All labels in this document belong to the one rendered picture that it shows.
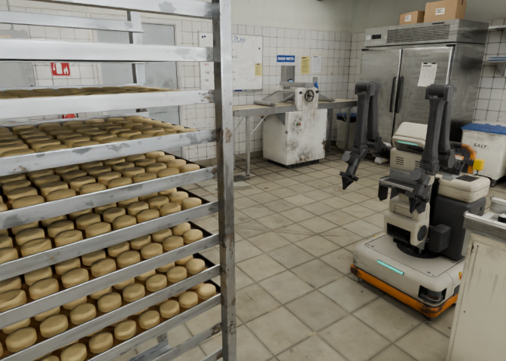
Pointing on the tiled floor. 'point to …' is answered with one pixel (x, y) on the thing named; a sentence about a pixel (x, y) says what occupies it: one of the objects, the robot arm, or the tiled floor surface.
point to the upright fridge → (397, 90)
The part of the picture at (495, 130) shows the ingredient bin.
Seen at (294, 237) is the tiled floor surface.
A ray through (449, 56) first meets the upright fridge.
